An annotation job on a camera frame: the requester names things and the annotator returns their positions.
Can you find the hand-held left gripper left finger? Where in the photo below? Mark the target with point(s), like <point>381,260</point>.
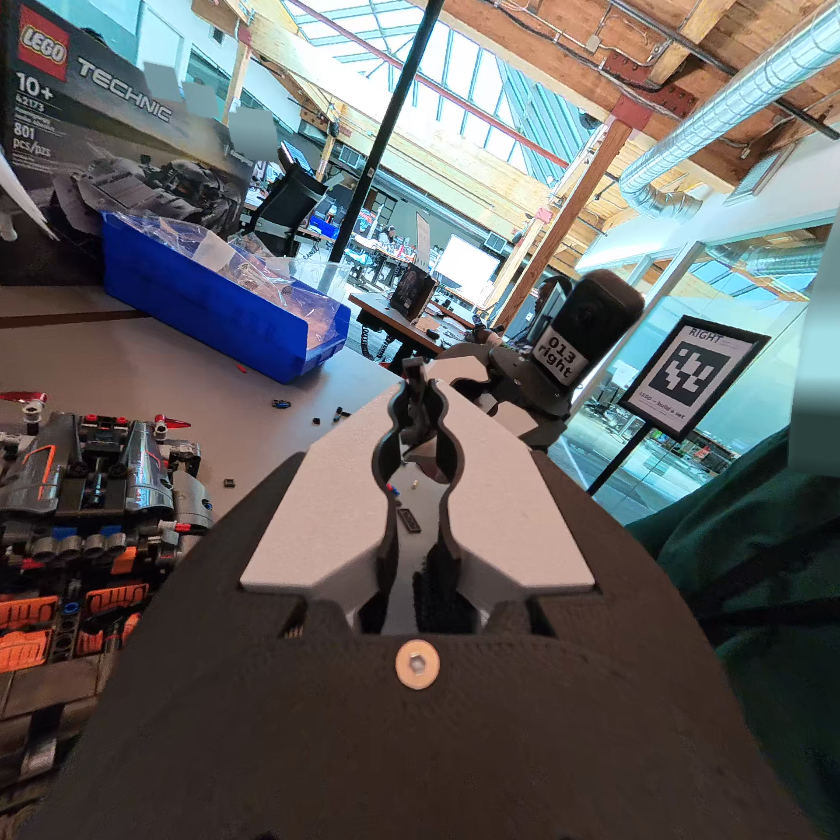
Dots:
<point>315,525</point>

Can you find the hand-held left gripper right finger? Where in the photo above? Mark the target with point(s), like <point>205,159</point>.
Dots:
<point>518,525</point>

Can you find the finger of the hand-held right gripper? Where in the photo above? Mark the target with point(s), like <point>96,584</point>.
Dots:
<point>518,423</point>
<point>466,371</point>

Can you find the grey lego panel assembly red pins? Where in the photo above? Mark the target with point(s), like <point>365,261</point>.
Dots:
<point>415,407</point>

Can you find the grey black lego car model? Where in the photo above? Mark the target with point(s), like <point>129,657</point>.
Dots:
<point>98,459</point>

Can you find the dark grey studded lego plate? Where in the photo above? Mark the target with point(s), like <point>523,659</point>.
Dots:
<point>408,518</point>

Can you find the dark printed lego set box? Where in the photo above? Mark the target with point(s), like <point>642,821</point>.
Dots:
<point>98,164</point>

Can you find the brown wooden desk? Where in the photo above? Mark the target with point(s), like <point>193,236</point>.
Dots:
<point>394,325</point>

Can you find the small dark printed box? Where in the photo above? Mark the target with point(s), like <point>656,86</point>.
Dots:
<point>413,292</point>

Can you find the white board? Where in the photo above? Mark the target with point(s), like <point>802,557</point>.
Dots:
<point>466,269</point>

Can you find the black framed sign stand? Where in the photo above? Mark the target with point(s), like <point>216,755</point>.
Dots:
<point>695,374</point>

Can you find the black office chair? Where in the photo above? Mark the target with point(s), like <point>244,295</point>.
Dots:
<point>289,203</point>

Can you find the blue plastic bin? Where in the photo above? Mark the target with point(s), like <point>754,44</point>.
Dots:
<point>197,308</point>

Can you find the dark metal pole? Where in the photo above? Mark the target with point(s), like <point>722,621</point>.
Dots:
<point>387,131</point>

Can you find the person's green shirt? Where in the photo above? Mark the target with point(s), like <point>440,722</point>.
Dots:
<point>774,590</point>

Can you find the crumpled clear plastic bags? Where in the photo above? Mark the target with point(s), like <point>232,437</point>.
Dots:
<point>216,256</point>

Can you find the white wall vent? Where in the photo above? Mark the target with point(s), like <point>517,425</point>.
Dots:
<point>758,174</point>

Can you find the silver ventilation duct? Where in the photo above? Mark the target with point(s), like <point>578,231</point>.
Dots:
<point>754,79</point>

